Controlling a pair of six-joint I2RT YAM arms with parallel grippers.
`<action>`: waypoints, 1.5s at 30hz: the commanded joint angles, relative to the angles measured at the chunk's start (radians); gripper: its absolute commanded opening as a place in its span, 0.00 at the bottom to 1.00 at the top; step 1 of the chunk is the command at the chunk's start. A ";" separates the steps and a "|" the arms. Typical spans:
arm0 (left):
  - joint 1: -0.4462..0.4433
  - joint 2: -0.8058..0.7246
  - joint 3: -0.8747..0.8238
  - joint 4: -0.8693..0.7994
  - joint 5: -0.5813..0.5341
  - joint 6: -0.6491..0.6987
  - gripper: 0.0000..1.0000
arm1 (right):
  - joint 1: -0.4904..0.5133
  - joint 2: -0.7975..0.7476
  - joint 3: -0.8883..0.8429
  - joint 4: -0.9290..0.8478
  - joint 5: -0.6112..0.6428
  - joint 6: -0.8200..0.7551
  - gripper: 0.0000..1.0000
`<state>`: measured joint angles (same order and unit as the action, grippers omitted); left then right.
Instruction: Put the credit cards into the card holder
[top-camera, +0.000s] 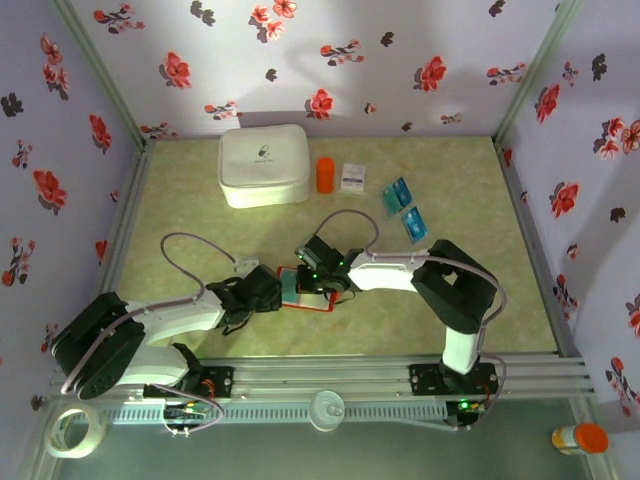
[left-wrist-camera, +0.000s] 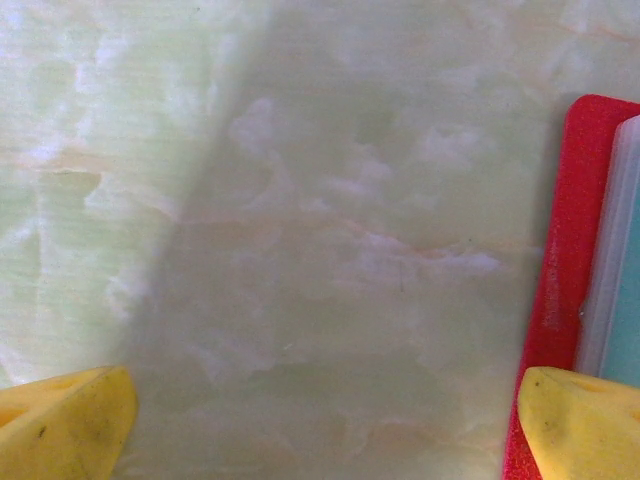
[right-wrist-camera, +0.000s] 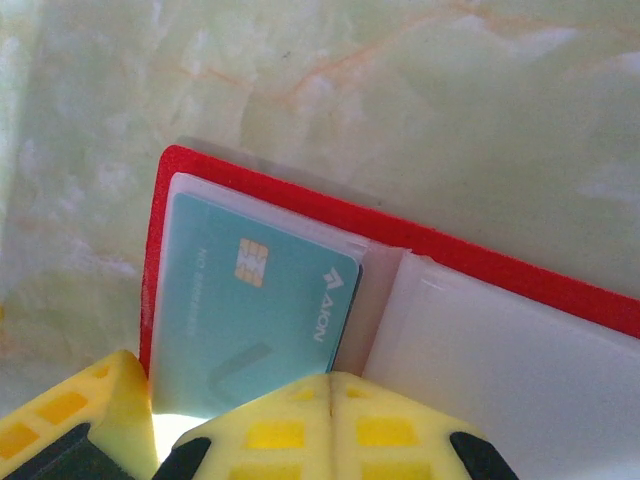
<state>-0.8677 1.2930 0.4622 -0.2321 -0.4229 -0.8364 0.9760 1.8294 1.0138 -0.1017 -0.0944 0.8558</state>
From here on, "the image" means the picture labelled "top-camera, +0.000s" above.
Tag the teal credit card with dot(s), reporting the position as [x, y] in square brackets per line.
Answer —
[292, 290]
[390, 200]

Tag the blue credit card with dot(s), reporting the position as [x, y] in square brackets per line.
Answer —
[403, 192]
[416, 225]

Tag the clear tape roll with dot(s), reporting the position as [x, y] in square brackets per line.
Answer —
[55, 442]

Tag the aluminium side rail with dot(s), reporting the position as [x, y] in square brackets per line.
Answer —
[132, 200]
[530, 225]

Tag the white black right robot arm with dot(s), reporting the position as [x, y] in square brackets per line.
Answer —
[462, 350]

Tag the orange capped pill bottle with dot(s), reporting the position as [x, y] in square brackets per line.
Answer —
[590, 439]

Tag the long aluminium mounting rail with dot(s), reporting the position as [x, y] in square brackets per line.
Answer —
[325, 375]

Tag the red felt card holder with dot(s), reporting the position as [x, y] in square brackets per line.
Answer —
[320, 305]

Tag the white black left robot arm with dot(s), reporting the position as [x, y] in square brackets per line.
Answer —
[175, 315]

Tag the white round lid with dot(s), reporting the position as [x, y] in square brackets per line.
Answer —
[326, 411]

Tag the small white printed box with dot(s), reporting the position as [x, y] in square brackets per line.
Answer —
[353, 177]

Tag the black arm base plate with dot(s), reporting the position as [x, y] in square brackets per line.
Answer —
[220, 382]
[425, 380]

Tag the teal blister packets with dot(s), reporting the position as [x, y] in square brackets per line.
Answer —
[406, 212]

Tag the small controller circuit board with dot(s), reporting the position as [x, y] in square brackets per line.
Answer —
[187, 410]
[465, 406]

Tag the orange cylinder container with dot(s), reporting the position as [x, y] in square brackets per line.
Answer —
[325, 175]

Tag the aluminium frame post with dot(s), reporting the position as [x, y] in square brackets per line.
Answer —
[100, 70]
[532, 70]

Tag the white zip pouch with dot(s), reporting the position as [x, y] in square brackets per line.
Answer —
[262, 165]

